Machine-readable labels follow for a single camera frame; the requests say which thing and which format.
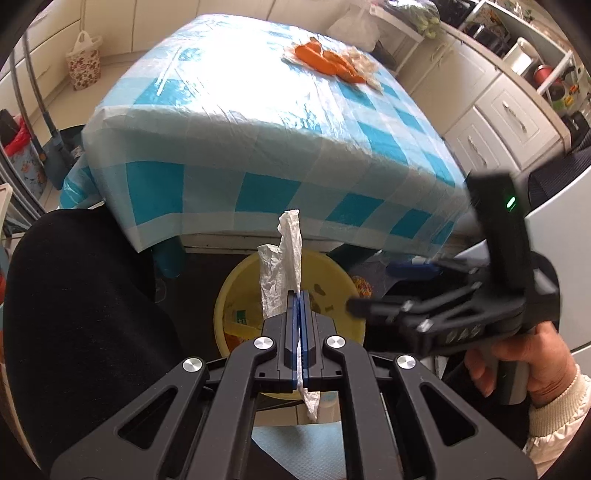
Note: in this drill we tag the person's black trouser leg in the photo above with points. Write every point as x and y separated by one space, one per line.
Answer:
83 323

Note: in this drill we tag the floral shopping bag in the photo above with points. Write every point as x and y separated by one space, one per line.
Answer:
84 64

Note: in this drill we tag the person's right forearm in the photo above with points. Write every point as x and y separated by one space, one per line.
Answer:
558 424

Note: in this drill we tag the bag of vegetables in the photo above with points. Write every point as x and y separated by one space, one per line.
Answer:
418 16

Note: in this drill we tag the white electric kettle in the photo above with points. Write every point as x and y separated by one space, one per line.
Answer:
519 57

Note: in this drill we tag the blue checkered plastic tablecloth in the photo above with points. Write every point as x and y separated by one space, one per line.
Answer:
277 138

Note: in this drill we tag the colourful dotted cloth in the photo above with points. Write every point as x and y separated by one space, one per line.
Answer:
362 287

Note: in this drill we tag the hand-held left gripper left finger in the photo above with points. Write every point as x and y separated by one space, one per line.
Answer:
292 332

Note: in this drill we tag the yellow plastic basin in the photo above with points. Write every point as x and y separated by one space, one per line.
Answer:
341 314

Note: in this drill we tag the white utility cart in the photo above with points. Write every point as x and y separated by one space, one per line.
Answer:
411 34

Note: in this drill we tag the white panel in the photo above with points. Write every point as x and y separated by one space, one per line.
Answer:
563 258

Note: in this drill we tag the white counter shelf rack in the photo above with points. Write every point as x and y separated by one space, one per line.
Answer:
549 41

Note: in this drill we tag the person's right hand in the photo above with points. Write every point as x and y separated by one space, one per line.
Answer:
549 360

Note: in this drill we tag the black pot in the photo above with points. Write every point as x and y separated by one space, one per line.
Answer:
485 37

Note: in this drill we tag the red pot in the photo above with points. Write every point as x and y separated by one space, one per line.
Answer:
547 77

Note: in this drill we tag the white plastic bag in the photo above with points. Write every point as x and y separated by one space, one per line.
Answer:
364 62
355 27

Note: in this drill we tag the white hanging plastic bag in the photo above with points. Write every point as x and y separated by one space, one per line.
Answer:
355 27

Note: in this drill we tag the dark pan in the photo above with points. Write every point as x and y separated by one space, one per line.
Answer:
385 55

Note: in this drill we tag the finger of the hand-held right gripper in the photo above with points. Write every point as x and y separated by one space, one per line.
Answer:
411 271
369 308

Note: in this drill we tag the dark striped cloth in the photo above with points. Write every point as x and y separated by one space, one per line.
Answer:
561 180

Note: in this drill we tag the thin white plastic wrapper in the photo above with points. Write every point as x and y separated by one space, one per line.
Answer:
288 258

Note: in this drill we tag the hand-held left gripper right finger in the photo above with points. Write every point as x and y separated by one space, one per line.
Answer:
307 332

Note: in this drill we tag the cream kitchen cabinets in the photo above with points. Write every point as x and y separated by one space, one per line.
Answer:
508 115

